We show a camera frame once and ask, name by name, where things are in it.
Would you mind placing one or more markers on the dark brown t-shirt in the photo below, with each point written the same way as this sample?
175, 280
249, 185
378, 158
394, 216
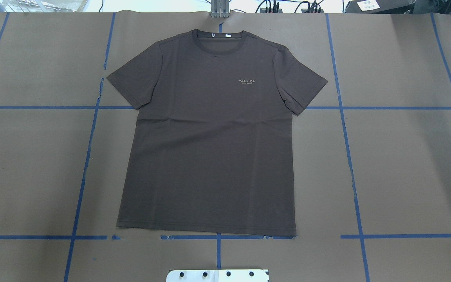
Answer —
213, 144

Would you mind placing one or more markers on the grey usb hub left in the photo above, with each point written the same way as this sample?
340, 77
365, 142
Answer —
269, 7

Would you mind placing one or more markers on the grey usb hub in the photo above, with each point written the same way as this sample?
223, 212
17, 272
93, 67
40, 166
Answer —
313, 7
269, 7

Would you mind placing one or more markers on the grey usb hub right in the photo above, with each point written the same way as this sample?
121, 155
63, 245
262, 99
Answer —
313, 7

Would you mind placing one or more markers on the dark box with label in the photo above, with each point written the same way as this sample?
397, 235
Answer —
379, 6

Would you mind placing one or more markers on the aluminium camera post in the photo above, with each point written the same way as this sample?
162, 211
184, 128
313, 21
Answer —
219, 8

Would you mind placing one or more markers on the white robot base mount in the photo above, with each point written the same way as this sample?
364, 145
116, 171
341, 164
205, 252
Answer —
219, 275

